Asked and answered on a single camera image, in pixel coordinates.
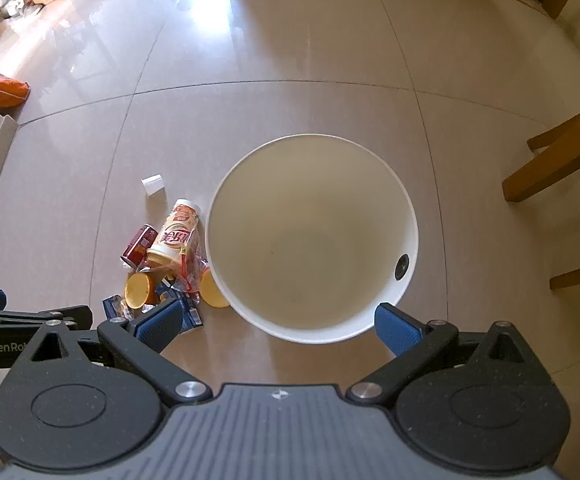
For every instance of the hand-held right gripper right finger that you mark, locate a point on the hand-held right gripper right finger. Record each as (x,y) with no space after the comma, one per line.
(395,329)

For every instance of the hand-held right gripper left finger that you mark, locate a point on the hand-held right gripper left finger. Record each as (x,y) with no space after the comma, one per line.
(159,322)

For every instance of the blue white carton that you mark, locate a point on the blue white carton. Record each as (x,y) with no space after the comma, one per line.
(192,317)

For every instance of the yellow paper cup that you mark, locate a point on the yellow paper cup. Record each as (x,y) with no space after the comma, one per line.
(139,290)

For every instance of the blue printed packet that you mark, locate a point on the blue printed packet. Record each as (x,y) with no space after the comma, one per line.
(114,305)

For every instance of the clear toothbrush package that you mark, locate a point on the clear toothbrush package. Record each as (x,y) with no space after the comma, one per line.
(189,275)

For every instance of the red drink can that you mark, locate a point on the red drink can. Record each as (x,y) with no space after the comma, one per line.
(138,246)

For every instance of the printed milk tea cup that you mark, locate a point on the printed milk tea cup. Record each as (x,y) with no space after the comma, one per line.
(174,235)

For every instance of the white plastic bucket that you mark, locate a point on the white plastic bucket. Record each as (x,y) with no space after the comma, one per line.
(310,220)

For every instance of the wooden chair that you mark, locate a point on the wooden chair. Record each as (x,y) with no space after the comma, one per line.
(560,160)

